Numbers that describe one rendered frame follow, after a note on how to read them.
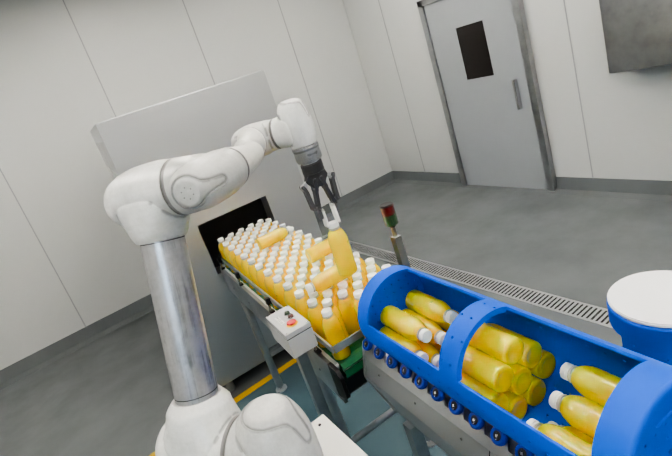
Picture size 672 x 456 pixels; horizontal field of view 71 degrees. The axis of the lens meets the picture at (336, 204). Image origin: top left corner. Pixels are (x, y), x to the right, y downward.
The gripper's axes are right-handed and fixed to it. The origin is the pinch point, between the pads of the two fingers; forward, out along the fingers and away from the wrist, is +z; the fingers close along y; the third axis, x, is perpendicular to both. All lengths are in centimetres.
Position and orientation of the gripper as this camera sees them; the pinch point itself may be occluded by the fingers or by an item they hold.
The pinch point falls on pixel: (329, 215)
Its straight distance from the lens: 162.8
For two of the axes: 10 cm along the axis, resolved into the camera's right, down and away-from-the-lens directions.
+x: -4.6, -1.3, 8.8
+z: 3.2, 9.0, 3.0
